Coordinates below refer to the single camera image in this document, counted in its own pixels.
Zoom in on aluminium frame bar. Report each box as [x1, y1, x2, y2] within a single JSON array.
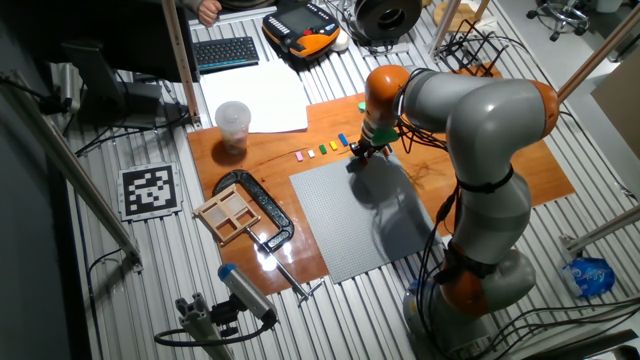
[[0, 69, 145, 274]]

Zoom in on gray camera blue cap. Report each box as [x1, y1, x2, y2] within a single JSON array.
[[217, 262, 279, 326]]

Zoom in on black wire rack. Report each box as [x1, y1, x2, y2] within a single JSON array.
[[433, 18, 509, 77]]

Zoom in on black metal C-clamp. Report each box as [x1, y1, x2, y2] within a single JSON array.
[[211, 168, 326, 304]]

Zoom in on wooden frame post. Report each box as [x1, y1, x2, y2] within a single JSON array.
[[160, 0, 202, 127], [556, 3, 640, 104]]

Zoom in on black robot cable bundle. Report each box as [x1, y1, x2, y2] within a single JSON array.
[[392, 29, 516, 360]]

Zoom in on black monitor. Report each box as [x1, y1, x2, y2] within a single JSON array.
[[29, 0, 200, 130]]

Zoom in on orange black teach pendant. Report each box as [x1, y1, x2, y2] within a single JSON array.
[[261, 2, 342, 60]]

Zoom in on blue plastic bag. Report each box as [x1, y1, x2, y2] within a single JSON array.
[[561, 257, 616, 299]]

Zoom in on clear plastic cup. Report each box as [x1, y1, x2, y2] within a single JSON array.
[[214, 100, 252, 156]]

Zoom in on black white marker board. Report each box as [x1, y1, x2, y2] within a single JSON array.
[[117, 162, 184, 223]]

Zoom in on white paper sheets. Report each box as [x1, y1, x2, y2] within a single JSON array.
[[199, 58, 311, 135]]

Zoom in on black floor cables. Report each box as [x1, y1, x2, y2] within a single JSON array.
[[474, 294, 640, 360]]

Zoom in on silver metal cylinder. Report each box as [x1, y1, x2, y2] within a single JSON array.
[[58, 62, 84, 114]]

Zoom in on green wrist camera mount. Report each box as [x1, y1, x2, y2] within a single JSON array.
[[357, 101, 401, 147]]

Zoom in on aluminium camera mount post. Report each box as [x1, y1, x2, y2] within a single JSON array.
[[174, 292, 236, 360]]

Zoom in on glossy wooden board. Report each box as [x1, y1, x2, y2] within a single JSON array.
[[187, 62, 576, 297]]

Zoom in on black camera cable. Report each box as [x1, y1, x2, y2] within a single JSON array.
[[153, 319, 274, 348]]

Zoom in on wheeled office stool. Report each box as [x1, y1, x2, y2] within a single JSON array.
[[525, 0, 591, 43]]

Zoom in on black keyboard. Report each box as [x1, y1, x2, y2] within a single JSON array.
[[192, 36, 261, 74]]

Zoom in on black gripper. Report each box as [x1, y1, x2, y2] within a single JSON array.
[[349, 131, 392, 162]]

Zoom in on gray Lego baseplate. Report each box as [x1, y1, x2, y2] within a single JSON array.
[[288, 151, 444, 285]]

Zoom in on wooden compartment tray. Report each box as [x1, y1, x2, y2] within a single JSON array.
[[193, 183, 262, 246]]

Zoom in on brown cardboard panel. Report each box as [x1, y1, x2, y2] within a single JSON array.
[[591, 59, 640, 161]]

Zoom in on person's hand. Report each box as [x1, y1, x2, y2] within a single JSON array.
[[197, 0, 224, 28]]

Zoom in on short aluminium profile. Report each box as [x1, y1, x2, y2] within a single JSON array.
[[559, 203, 640, 256]]

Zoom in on round wooden stool seat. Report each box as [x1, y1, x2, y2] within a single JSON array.
[[433, 0, 496, 31]]

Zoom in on black monitor cables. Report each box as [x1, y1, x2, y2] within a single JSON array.
[[74, 107, 192, 157]]

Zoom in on white computer mouse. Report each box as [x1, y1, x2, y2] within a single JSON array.
[[329, 32, 351, 54]]

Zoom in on metal frame post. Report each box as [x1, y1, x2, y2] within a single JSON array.
[[425, 0, 462, 57]]

